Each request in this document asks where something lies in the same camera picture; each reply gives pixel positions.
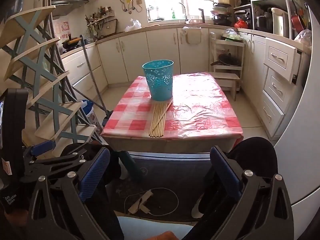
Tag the black frying pan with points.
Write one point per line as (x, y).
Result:
(227, 60)

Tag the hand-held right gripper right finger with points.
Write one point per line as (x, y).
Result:
(225, 175)

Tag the wall utensil rack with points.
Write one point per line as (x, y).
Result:
(100, 20)

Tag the white refrigerator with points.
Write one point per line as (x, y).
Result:
(300, 142)

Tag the cream cabinet with panelled drawers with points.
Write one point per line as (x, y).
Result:
(275, 80)

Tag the light blue cloth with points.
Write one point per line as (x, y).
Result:
(145, 227)

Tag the black kitchen faucet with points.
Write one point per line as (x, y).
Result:
(202, 15)

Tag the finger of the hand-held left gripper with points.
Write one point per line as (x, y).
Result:
(42, 147)
(55, 165)

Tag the blue white plastic bag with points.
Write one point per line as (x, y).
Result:
(87, 106)

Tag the cream cabinet with wide drawers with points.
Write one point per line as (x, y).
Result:
(80, 67)

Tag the white storage rack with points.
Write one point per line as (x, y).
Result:
(270, 0)

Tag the dark floor mat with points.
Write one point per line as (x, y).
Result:
(180, 175)

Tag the wooden shelf rack blue frame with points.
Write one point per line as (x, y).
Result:
(37, 80)

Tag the black oven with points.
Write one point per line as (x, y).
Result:
(242, 15)

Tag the dish rack with bowls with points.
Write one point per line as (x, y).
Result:
(221, 10)

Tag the white shoe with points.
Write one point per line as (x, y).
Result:
(198, 207)

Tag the white power strip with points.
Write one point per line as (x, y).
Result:
(140, 202)

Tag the teal cutout plastic basket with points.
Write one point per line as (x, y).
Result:
(160, 85)

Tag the cream cabinet with doors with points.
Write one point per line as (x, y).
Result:
(150, 47)

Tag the white kitchen appliance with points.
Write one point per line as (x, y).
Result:
(280, 21)

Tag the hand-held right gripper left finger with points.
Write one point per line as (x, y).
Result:
(95, 175)

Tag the black wok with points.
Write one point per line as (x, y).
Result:
(71, 43)

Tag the wooden step stool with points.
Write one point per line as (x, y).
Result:
(225, 76)

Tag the row of wooden chopsticks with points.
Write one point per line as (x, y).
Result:
(157, 123)

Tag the white hanging bin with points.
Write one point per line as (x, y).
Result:
(192, 36)

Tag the red hanging pan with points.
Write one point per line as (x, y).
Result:
(297, 22)

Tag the green dish soap bottle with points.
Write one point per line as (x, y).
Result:
(173, 15)

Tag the range hood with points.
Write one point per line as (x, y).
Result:
(70, 1)

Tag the bag of green vegetables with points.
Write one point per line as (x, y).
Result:
(232, 35)

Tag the metal pot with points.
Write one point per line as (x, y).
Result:
(152, 13)

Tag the floral printed bag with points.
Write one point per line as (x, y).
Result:
(95, 120)

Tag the red wall sticker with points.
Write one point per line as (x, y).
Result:
(65, 26)

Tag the wooden chopstick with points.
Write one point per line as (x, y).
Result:
(165, 112)

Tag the red checked plastic tablecloth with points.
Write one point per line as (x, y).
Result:
(200, 110)

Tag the red plastic bag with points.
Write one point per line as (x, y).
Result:
(241, 24)

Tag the chrome kitchen faucet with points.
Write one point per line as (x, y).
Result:
(185, 12)

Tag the white shelf trolley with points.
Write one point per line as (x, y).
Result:
(241, 55)

